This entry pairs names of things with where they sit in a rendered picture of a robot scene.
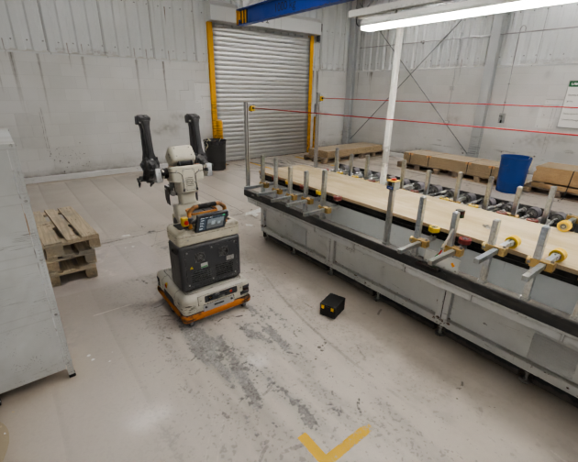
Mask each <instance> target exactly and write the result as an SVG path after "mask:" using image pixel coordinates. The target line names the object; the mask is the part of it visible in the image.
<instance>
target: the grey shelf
mask: <svg viewBox="0 0 578 462"><path fill-rule="evenodd" d="M16 146H17V145H16V144H15V143H14V141H13V139H12V138H11V136H10V134H9V129H8V128H0V394H1V393H4V392H6V391H11V390H12V389H15V388H17V387H20V386H23V385H25V384H28V383H30V382H32V381H35V380H39V379H42V378H44V377H47V376H49V375H51V374H54V373H56V372H59V371H62V370H64V369H66V367H67V370H68V373H69V377H70V378H71V377H74V376H76V373H75V370H74V369H73V365H72V359H71V355H70V352H69V348H68V345H67V341H66V337H65V334H64V331H63V327H62V323H61V317H60V311H59V310H58V306H57V303H56V299H55V295H54V292H53V289H52V285H51V281H50V275H49V272H48V268H47V264H46V260H45V259H46V258H45V257H44V253H43V250H42V246H41V243H40V239H39V233H38V229H37V226H36V222H35V218H34V215H33V212H32V208H31V204H30V198H29V197H28V191H27V187H26V184H25V180H24V176H23V173H22V170H21V166H20V162H19V158H18V155H17V149H16ZM6 150H7V151H6ZM7 152H8V154H7ZM8 156H9V157H8ZM9 159H10V161H9ZM10 162H11V164H10ZM11 166H12V168H11ZM12 169H13V170H12ZM22 206H23V208H22ZM23 210H24V212H23ZM24 213H25V214H26V218H27V221H28V226H27V222H26V218H25V215H24ZM28 227H29V232H30V235H29V232H28ZM69 365H70V366H69ZM65 366H66V367H65ZM0 405H2V403H1V399H0Z"/></svg>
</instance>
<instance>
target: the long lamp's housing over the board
mask: <svg viewBox="0 0 578 462"><path fill-rule="evenodd" d="M523 1H529V0H468V1H463V2H458V3H453V4H447V5H438V6H432V7H427V8H422V9H417V10H411V11H406V12H401V13H395V14H391V15H385V16H376V17H370V18H365V19H362V20H361V23H360V30H362V29H361V28H362V27H366V26H371V25H377V24H383V23H389V22H395V21H401V20H407V19H413V18H419V17H430V16H435V15H441V14H448V13H453V12H459V11H465V10H471V9H476V8H483V7H488V6H500V5H505V4H512V3H517V2H523Z"/></svg>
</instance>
